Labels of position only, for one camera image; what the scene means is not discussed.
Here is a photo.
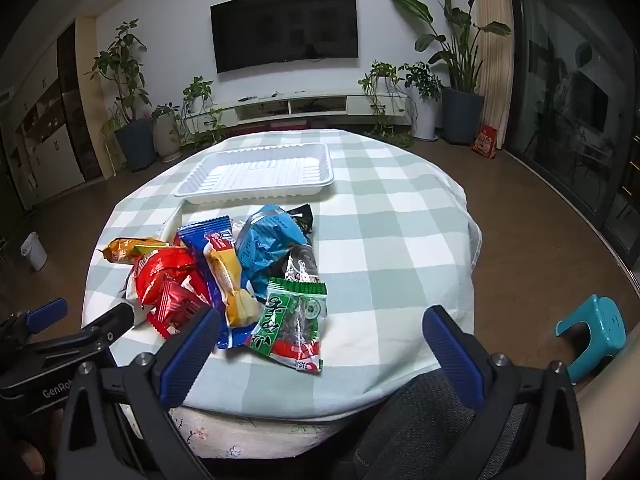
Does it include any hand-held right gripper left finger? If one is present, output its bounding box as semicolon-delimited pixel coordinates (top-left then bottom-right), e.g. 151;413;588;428
52;304;223;480

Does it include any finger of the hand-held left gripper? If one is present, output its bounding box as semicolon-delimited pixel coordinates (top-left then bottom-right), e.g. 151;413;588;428
0;298;69;356
75;302;137;348

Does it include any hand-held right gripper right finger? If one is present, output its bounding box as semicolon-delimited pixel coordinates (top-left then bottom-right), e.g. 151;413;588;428
422;304;586;480

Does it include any white snack packet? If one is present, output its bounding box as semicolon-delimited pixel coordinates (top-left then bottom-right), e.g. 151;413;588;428
117;280;151;330

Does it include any small red snack packet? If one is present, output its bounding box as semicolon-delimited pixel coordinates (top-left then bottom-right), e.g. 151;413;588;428
146;277;213;338

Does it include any large red snack bag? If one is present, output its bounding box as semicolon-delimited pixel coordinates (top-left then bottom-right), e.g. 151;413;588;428
131;246;211;311

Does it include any orange snack packet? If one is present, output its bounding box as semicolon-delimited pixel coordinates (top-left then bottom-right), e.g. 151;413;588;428
102;236;173;265

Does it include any blue yellow snack bar packet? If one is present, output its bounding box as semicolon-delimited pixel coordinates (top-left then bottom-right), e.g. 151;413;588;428
177;215;266;350

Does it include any green seed packet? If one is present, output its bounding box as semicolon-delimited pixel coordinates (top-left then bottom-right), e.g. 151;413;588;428
245;276;328;375

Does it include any black grey seed packet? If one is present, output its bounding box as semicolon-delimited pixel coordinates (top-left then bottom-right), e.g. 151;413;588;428
280;242;319;286

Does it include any black snack packet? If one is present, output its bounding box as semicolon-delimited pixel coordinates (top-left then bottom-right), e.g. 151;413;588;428
290;203;315;236

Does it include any white plastic tray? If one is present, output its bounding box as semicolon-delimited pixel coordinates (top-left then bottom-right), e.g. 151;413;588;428
173;142;335;205

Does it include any person's left hand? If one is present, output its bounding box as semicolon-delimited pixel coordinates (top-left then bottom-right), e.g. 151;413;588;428
0;410;63;480

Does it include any white waste bin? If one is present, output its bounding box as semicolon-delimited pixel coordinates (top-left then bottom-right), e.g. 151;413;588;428
20;231;48;272

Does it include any grey mesh chair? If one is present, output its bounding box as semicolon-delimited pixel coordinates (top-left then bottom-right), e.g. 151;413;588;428
352;367;531;480

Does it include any floral under cloth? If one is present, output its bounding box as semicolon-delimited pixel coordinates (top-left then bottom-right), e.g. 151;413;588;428
167;405;381;461

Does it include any green white checkered tablecloth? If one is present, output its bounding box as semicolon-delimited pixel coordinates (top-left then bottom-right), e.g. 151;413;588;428
81;129;483;418

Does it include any teal plastic stool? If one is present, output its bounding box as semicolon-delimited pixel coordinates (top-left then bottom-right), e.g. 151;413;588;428
554;294;627;386

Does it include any tall tree plant dark pot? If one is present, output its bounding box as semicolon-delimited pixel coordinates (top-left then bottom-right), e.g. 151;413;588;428
90;19;157;173

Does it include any small plant ribbed white pot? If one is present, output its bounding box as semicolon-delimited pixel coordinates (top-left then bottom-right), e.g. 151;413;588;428
151;104;183;163

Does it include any red paper bag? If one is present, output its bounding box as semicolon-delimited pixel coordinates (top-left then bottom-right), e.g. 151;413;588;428
471;125;499;160

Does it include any large leafed plant dark pot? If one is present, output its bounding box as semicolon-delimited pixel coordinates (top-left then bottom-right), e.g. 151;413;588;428
390;0;512;145

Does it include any bushy plant white pot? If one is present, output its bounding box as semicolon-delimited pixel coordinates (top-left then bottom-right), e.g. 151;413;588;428
398;61;443;142

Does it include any trailing pothos plant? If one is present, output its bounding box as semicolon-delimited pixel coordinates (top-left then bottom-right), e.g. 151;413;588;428
177;76;228;151

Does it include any white television console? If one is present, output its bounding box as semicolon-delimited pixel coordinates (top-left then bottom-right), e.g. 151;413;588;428
182;91;418;133

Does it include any glass sliding door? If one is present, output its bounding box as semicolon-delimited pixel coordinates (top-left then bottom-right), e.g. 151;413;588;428
507;0;640;261

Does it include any beige curtain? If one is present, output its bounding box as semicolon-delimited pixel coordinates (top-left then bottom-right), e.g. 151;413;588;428
472;0;516;136

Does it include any pothos plant on stand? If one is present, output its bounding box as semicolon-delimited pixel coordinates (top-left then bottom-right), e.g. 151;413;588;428
357;60;416;148

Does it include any white wall cabinet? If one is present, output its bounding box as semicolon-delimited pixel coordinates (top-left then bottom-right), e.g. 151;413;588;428
0;20;103;211

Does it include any wall-mounted black television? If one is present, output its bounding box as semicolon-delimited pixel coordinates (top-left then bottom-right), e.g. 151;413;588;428
210;0;360;74

